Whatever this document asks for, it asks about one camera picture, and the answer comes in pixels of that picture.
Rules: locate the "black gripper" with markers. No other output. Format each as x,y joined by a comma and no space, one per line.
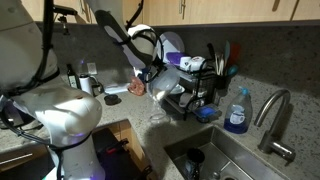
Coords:
150,74

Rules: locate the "rectangular clear plastic container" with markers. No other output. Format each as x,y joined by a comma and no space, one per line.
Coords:
165,83

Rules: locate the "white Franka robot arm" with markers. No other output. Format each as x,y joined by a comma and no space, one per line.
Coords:
66,113

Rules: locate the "purple bowl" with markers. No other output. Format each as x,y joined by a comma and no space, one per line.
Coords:
174,57

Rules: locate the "white plates stack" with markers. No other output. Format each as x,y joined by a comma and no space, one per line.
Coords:
178,89

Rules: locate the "plain white mug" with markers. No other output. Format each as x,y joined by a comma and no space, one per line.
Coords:
185,99
185,62

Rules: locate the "white flat tray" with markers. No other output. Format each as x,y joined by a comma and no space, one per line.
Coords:
115,88

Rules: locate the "large white plate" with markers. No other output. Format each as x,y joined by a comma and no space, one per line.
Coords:
173,43

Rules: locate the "black two-tier dish rack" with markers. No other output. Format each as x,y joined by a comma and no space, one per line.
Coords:
193,78

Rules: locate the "black round lid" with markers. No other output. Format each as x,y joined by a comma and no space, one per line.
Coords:
111,99

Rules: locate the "white mug with red print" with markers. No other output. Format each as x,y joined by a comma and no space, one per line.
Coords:
196,63

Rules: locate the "black kitchen utensil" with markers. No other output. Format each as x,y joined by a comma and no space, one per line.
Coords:
211,51

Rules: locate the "blue sponge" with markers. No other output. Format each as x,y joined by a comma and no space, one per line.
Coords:
205,111

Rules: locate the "light wooden utensils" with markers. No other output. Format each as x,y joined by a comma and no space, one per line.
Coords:
220,65

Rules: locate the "light wood base cabinet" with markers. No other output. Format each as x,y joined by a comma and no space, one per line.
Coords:
133,143

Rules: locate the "black utensil holder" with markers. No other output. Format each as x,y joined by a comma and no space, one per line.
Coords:
222,82

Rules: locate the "dark oil bottle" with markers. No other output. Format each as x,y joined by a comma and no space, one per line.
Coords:
72,80

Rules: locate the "teal spatula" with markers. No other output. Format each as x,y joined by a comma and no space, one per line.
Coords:
227,50

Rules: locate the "red spatula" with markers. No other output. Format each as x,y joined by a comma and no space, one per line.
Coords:
235,53

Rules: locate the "blue dish soap bottle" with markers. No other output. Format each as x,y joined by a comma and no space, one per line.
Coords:
237,116

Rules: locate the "black robot stand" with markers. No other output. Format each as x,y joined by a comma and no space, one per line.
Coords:
120,166

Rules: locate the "stainless steel sink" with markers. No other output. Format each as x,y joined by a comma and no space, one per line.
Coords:
233,156

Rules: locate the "brushed steel faucet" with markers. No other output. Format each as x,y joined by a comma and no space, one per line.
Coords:
271,136

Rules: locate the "white wall outlet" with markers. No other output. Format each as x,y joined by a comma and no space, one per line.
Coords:
92,68

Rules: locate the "black camera clamp mount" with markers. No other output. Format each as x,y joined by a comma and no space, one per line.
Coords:
65,11

